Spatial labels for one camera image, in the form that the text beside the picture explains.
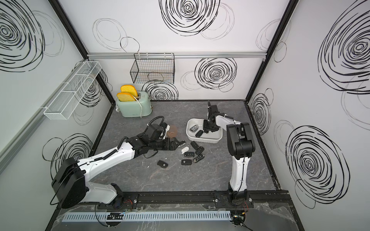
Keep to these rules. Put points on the black wire basket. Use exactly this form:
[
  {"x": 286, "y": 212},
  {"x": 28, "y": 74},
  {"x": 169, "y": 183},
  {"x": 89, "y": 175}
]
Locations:
[{"x": 153, "y": 67}]

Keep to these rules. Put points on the front yellow toast slice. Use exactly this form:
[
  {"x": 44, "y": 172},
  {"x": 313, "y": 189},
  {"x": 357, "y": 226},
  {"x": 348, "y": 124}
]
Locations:
[{"x": 126, "y": 97}]

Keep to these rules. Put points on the white storage box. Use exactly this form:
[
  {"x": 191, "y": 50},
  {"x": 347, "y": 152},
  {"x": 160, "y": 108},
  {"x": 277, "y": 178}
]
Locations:
[{"x": 210, "y": 137}]

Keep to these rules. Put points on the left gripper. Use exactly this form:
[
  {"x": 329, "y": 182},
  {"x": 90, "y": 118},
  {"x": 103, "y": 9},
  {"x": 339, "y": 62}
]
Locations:
[{"x": 173, "y": 147}]

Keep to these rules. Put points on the white mesh wall shelf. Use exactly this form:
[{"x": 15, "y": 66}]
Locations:
[{"x": 81, "y": 89}]

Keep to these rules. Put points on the white slotted cable duct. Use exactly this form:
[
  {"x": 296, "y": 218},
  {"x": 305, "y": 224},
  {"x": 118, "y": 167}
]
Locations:
[{"x": 147, "y": 216}]

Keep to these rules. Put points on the yellow toast slice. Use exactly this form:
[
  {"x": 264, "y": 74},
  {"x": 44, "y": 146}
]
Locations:
[
  {"x": 129, "y": 89},
  {"x": 126, "y": 97}
]

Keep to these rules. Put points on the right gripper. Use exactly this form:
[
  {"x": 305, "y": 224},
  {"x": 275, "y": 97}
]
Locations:
[{"x": 204, "y": 127}]

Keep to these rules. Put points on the black three-button key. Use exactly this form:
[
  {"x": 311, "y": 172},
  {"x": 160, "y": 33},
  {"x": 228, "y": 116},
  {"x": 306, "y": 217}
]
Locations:
[{"x": 189, "y": 154}]

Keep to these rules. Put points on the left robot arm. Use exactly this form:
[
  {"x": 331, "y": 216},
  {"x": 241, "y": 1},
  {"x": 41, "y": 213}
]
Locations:
[{"x": 72, "y": 184}]

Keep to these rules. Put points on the pink translucent cup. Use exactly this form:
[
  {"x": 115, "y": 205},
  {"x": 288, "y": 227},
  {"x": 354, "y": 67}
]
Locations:
[{"x": 172, "y": 131}]

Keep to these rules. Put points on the black flip key middle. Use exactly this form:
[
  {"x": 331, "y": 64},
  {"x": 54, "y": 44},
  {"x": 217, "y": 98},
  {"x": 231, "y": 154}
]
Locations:
[{"x": 199, "y": 151}]

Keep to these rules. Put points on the white key fob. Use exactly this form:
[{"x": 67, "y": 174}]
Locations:
[{"x": 184, "y": 150}]

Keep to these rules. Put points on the black flip key upper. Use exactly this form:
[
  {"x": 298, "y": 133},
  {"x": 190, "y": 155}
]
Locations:
[{"x": 195, "y": 145}]

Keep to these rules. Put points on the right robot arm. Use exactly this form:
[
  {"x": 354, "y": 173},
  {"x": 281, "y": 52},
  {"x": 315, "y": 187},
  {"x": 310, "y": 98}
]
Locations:
[{"x": 240, "y": 145}]

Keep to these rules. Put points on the mint green toaster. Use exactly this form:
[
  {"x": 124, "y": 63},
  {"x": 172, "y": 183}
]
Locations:
[{"x": 140, "y": 108}]

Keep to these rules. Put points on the black flip key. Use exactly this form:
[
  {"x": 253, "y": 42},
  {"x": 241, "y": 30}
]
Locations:
[
  {"x": 195, "y": 145},
  {"x": 199, "y": 151}
]

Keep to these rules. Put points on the black vw key lower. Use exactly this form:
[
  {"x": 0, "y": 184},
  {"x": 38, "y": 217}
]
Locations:
[{"x": 186, "y": 162}]

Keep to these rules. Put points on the rear yellow toast slice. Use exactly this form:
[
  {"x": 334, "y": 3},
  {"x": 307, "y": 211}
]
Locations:
[{"x": 129, "y": 89}]

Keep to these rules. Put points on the silver bmw key fob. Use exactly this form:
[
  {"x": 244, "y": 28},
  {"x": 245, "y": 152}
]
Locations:
[{"x": 194, "y": 128}]

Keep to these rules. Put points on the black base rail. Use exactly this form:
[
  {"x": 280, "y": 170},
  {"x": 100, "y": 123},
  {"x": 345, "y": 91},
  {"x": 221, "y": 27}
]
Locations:
[{"x": 218, "y": 199}]

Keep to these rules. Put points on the chrome-trimmed porsche key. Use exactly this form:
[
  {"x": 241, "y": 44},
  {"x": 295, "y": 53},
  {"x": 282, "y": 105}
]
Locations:
[{"x": 198, "y": 158}]

